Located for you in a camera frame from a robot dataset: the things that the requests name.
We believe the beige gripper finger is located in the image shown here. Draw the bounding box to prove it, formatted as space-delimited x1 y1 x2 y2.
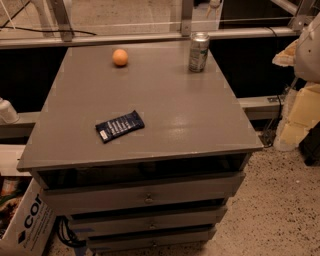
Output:
272 40 298 67

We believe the green silver 7up can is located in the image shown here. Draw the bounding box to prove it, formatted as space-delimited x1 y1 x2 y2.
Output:
189 32 209 72

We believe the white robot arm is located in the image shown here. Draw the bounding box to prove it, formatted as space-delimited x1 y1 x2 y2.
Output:
272 13 320 83

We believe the orange fruit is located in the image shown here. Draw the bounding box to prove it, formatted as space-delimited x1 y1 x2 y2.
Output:
112 49 128 66

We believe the grey drawer cabinet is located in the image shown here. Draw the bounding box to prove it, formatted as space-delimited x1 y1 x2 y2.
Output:
18 42 262 253

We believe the dark blue snack packet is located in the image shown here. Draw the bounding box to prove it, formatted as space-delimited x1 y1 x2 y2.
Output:
95 111 145 143

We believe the white plastic bottle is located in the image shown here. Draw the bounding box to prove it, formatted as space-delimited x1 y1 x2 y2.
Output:
0 98 19 124

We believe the white cardboard box with print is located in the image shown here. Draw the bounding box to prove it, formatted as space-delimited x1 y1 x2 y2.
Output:
0 179 56 256

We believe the metal frame rail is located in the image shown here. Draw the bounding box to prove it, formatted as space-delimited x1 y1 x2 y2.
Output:
0 27 301 49

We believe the black cable bundle under cabinet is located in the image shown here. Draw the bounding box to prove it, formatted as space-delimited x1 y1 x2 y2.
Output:
55 215 88 249

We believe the black cable on rail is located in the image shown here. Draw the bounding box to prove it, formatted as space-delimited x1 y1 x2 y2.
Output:
0 25 98 36

